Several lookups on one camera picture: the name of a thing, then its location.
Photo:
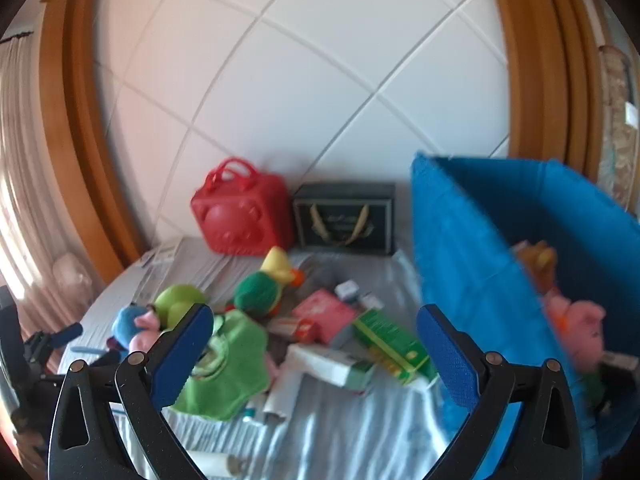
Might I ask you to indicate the green duck plush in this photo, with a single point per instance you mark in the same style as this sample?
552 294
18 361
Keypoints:
257 290

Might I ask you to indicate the white and green box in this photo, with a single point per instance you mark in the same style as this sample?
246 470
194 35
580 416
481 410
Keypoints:
325 365

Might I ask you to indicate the green medicine box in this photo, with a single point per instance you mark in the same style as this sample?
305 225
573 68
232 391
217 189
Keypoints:
390 340

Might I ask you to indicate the pink box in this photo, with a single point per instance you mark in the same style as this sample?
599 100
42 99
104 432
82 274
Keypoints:
325 310

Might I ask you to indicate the beige curtain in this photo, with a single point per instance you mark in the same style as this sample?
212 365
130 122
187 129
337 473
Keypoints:
25 160

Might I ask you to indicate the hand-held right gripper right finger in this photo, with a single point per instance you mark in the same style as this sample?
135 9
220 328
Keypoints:
450 360

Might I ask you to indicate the pig plush in blue outfit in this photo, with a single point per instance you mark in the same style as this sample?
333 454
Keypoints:
132 325

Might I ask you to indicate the white paper sheets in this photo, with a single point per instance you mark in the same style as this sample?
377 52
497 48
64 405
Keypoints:
190 265

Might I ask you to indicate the white cardboard tube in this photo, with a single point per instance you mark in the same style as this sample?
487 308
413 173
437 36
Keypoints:
282 397
215 465

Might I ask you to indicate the white cloth-covered desktop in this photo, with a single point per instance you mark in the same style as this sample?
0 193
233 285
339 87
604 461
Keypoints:
325 435

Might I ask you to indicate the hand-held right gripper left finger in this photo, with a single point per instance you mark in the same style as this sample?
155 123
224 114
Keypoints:
180 355

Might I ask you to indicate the blue plastic storage crate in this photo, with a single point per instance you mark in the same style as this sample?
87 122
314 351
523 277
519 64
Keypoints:
460 240

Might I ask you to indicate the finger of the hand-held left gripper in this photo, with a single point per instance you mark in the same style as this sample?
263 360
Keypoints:
67 335

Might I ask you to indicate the brown teddy bear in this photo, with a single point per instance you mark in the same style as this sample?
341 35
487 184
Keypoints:
537 262

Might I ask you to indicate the pink pig plush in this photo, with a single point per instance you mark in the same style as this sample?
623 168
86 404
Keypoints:
582 322

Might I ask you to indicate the black gift box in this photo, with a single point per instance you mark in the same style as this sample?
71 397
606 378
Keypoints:
345 220

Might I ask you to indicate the red white packet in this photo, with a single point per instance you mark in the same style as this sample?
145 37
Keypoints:
295 330

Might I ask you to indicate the red toy suitcase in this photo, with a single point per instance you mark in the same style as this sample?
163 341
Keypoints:
235 215

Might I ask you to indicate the wooden door frame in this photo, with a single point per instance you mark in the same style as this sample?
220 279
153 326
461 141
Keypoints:
545 60
85 110

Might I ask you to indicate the rolled patterned carpet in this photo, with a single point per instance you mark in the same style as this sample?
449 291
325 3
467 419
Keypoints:
620 135

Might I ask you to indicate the green round plush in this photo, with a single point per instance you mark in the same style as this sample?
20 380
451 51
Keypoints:
180 300

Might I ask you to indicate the small white box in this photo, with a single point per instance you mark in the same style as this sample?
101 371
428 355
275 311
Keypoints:
346 291

